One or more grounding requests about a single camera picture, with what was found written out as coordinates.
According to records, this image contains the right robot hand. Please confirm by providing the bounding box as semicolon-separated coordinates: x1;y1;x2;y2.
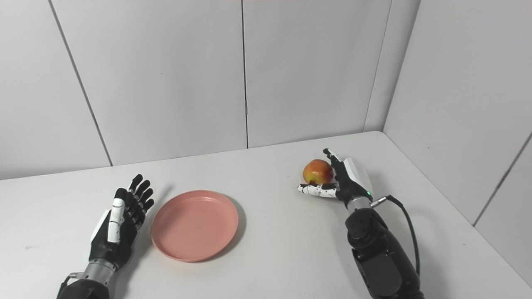
297;148;374;209

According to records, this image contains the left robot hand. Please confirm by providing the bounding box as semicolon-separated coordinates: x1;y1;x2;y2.
89;174;155;271

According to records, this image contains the red yellow apple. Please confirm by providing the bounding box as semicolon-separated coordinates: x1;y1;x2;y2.
303;159;335;186

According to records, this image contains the pink round plate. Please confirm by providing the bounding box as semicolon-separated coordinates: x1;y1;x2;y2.
150;190;239;263

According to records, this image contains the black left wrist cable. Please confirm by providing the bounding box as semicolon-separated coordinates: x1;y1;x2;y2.
56;272;84;299

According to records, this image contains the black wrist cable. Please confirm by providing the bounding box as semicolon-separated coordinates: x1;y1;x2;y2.
56;272;84;299
370;195;421;277

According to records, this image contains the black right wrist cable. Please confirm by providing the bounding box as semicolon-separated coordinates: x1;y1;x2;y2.
370;195;421;277

